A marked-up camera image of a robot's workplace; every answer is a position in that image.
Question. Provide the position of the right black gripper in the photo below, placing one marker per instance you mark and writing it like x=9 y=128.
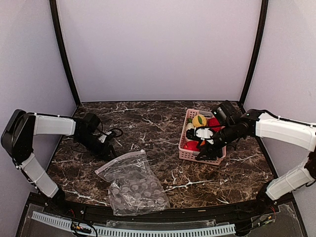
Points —
x=206 y=150

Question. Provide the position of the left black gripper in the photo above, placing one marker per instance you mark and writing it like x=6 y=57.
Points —
x=104 y=150

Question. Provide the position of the yellow toy lemon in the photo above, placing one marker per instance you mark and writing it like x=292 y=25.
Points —
x=199 y=120

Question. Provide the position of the clear zip top bag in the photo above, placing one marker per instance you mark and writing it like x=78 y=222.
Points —
x=134 y=189

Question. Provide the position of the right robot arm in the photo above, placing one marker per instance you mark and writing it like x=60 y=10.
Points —
x=260 y=123

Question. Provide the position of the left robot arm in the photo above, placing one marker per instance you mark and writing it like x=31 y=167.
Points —
x=22 y=129

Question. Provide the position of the red toy apple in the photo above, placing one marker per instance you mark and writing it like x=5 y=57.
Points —
x=192 y=146

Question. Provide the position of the pink plastic basket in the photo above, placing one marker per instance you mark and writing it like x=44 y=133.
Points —
x=191 y=155

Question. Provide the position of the white toy radish left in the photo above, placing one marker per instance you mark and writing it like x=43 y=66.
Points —
x=190 y=128

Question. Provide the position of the red toy strawberry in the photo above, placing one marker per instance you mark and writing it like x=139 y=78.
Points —
x=214 y=124

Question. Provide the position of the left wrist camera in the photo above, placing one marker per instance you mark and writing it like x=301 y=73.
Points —
x=111 y=134

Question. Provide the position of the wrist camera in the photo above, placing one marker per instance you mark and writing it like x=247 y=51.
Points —
x=201 y=134
x=111 y=134

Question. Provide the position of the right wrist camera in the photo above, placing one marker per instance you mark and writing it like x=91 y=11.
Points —
x=201 y=134

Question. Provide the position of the black front rail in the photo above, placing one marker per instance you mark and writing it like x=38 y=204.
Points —
x=238 y=213

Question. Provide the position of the right black frame post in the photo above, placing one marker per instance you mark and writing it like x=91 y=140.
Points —
x=255 y=51

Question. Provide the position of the black frame post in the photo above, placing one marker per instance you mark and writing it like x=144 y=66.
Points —
x=255 y=51
x=62 y=51

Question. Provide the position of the left black frame post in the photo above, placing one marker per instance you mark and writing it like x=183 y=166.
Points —
x=62 y=51

